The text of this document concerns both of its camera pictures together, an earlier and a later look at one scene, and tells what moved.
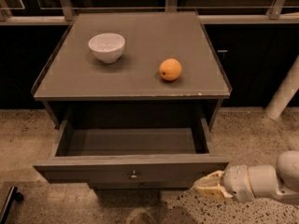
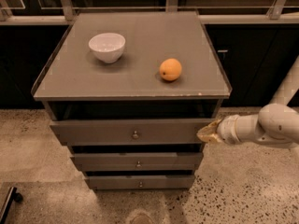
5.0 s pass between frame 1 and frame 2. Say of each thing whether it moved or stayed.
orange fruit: stayed
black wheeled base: stayed
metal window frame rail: stayed
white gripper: moved
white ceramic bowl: stayed
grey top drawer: moved
